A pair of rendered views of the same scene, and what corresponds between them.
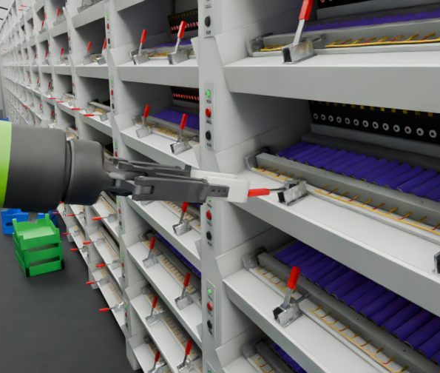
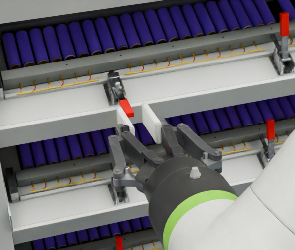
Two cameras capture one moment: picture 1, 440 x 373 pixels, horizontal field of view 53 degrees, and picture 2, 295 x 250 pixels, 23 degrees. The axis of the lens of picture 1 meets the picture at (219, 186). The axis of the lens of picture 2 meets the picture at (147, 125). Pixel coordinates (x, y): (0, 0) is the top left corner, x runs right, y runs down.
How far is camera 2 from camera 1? 95 cm
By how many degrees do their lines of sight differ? 72
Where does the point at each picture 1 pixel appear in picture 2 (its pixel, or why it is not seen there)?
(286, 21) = not seen: outside the picture
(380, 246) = (234, 81)
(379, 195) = (190, 48)
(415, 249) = (250, 70)
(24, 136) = (228, 188)
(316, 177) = (114, 63)
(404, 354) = (217, 139)
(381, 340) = not seen: hidden behind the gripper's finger
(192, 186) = (192, 134)
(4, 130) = (231, 195)
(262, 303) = (83, 206)
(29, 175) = not seen: hidden behind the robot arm
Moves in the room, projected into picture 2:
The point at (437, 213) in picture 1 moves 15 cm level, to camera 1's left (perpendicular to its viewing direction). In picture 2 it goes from (239, 39) to (230, 94)
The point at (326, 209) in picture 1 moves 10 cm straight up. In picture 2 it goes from (156, 83) to (157, 24)
